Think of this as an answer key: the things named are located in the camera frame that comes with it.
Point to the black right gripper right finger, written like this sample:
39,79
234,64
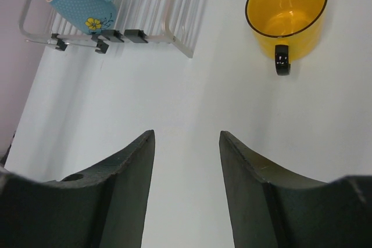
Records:
270,206

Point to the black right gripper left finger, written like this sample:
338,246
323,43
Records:
101,206

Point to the yellow mug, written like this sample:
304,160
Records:
286,30

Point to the clear acrylic dish rack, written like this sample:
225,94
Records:
175,22

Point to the light blue mug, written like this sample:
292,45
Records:
88,16

